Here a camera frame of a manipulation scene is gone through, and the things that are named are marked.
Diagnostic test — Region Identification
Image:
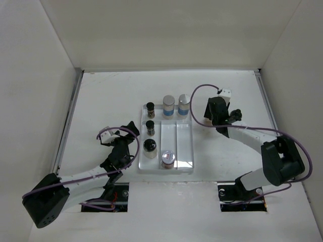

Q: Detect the black knob cap grinder bottle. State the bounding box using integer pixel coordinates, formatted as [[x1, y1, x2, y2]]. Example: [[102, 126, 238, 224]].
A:
[[143, 139, 157, 159]]

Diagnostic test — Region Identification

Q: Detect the blue label sago jar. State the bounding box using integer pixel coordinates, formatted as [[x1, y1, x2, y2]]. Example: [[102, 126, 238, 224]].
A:
[[178, 94, 190, 118]]

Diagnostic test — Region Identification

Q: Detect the white lid orange label jar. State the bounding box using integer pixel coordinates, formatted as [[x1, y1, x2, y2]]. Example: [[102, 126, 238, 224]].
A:
[[161, 150, 176, 169]]

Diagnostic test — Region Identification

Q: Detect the silver lid beige jar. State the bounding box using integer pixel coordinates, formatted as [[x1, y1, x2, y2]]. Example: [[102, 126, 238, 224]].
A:
[[163, 95, 175, 119]]

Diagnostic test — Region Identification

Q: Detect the small black cap spice bottle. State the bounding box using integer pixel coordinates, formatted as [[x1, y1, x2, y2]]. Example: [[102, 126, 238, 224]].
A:
[[146, 102, 155, 118]]

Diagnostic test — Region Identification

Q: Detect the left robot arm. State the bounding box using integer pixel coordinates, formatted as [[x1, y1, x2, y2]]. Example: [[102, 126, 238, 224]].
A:
[[22, 122, 140, 228]]

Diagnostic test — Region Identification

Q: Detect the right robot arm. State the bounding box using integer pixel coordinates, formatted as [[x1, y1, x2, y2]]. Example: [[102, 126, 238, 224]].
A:
[[204, 96, 305, 201]]

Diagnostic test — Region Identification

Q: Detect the white plastic organizer tray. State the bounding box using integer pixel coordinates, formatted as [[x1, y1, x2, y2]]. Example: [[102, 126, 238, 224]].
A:
[[138, 104, 194, 174]]

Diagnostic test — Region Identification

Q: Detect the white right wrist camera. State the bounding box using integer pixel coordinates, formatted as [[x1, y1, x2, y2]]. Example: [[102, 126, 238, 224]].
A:
[[218, 88, 232, 104]]

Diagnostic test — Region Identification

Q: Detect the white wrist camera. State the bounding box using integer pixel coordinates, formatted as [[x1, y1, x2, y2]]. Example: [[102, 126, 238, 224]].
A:
[[218, 88, 232, 104], [99, 131, 119, 144]]

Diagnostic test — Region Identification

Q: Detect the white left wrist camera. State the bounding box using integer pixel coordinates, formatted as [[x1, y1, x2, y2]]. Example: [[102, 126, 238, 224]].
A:
[[99, 131, 119, 144]]

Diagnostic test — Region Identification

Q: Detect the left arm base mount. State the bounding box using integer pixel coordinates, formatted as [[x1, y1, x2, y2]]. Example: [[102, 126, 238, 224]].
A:
[[81, 176, 130, 213]]

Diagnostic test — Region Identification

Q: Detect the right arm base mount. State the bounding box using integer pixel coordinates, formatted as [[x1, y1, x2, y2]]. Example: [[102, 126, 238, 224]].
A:
[[217, 179, 267, 212]]

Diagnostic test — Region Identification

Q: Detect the aluminium table edge rail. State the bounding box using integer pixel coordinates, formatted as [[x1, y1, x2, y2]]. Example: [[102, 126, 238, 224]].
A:
[[50, 68, 84, 174]]

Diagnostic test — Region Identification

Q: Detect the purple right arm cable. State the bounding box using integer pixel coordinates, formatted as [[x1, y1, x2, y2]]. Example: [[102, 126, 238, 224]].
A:
[[190, 84, 313, 206]]

